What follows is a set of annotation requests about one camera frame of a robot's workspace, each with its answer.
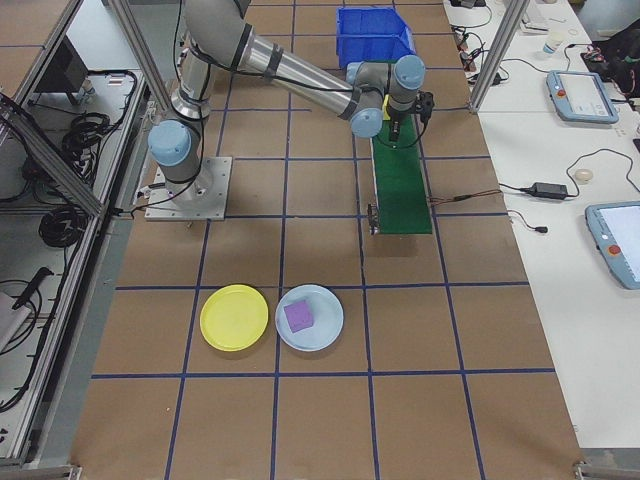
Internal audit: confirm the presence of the light blue plastic plate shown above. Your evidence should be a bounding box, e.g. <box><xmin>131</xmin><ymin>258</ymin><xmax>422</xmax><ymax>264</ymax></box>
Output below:
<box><xmin>274</xmin><ymin>283</ymin><xmax>346</xmax><ymax>355</ymax></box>

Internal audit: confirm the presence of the blue plastic bin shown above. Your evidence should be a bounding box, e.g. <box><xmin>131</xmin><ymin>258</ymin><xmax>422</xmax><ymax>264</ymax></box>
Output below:
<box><xmin>335</xmin><ymin>6</ymin><xmax>418</xmax><ymax>69</ymax></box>

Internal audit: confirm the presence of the black power adapter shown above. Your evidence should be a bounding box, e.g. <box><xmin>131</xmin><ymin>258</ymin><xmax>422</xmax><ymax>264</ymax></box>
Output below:
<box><xmin>530</xmin><ymin>181</ymin><xmax>570</xmax><ymax>201</ymax></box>

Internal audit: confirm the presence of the white work table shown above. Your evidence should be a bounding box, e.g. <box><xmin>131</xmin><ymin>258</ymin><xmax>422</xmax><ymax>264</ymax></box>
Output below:
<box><xmin>442</xmin><ymin>0</ymin><xmax>640</xmax><ymax>451</ymax></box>

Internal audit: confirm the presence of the green belt conveyor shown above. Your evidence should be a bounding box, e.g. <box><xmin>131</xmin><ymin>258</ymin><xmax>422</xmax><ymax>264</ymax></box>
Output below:
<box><xmin>368</xmin><ymin>107</ymin><xmax>434</xmax><ymax>238</ymax></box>

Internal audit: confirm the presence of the purple foam block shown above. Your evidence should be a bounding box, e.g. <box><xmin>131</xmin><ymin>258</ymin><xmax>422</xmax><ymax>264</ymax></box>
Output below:
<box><xmin>283</xmin><ymin>298</ymin><xmax>316</xmax><ymax>335</ymax></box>

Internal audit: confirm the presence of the red black conveyor wire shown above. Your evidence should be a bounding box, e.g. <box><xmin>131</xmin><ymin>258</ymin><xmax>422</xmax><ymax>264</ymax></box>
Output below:
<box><xmin>428</xmin><ymin>190</ymin><xmax>503</xmax><ymax>205</ymax></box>

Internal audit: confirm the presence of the person in black clothing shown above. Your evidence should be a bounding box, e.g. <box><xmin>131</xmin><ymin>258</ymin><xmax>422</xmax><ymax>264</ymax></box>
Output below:
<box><xmin>594</xmin><ymin>19</ymin><xmax>640</xmax><ymax>97</ymax></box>

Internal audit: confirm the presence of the grey-blue teach pendant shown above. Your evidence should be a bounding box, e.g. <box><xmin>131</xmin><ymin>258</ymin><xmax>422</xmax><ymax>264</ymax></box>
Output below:
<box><xmin>584</xmin><ymin>200</ymin><xmax>640</xmax><ymax>291</ymax></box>
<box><xmin>544</xmin><ymin>69</ymin><xmax>620</xmax><ymax>125</ymax></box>

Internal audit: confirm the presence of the white paper cup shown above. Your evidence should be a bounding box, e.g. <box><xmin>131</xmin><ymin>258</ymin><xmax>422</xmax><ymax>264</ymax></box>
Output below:
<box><xmin>541</xmin><ymin>31</ymin><xmax>567</xmax><ymax>58</ymax></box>

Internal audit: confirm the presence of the aluminium extrusion post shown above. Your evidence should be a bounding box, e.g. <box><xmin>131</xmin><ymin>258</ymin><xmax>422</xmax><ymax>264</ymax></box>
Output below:
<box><xmin>467</xmin><ymin>0</ymin><xmax>532</xmax><ymax>114</ymax></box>

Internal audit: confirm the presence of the black cable with plug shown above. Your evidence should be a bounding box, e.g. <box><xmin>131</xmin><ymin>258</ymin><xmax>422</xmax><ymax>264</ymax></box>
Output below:
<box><xmin>506</xmin><ymin>209</ymin><xmax>549</xmax><ymax>236</ymax></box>

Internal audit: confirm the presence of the black power adapter cable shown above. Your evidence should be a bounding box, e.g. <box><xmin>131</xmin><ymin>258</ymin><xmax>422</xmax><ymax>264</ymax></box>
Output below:
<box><xmin>499</xmin><ymin>148</ymin><xmax>640</xmax><ymax>197</ymax></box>

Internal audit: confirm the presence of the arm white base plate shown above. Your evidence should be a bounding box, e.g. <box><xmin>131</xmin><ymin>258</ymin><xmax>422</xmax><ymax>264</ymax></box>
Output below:
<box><xmin>144</xmin><ymin>155</ymin><xmax>234</xmax><ymax>222</ymax></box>

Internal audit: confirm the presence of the black handheld tool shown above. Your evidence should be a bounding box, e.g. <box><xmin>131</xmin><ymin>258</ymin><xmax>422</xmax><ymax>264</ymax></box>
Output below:
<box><xmin>12</xmin><ymin>267</ymin><xmax>55</xmax><ymax>310</ymax></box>

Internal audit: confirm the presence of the white box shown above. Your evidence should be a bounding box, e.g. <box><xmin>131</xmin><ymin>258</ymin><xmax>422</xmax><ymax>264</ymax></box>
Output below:
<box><xmin>522</xmin><ymin>7</ymin><xmax>551</xmax><ymax>34</ymax></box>

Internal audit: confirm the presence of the yellow plastic plate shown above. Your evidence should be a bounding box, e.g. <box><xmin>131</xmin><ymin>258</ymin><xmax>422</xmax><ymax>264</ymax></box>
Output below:
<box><xmin>199</xmin><ymin>283</ymin><xmax>270</xmax><ymax>354</ymax></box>

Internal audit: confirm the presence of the V-shaped metal bar frame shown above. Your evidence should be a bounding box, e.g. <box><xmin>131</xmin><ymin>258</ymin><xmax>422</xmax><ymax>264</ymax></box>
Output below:
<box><xmin>0</xmin><ymin>0</ymin><xmax>169</xmax><ymax>469</ymax></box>

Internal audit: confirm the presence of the black cable coil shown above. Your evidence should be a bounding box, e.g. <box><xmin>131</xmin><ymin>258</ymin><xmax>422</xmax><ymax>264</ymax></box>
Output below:
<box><xmin>60</xmin><ymin>112</ymin><xmax>110</xmax><ymax>169</ymax></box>
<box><xmin>38</xmin><ymin>205</ymin><xmax>85</xmax><ymax>250</ymax></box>

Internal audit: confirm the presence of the black box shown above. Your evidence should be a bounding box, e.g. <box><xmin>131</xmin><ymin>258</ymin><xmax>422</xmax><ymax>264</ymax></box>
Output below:
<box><xmin>33</xmin><ymin>37</ymin><xmax>90</xmax><ymax>106</ymax></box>

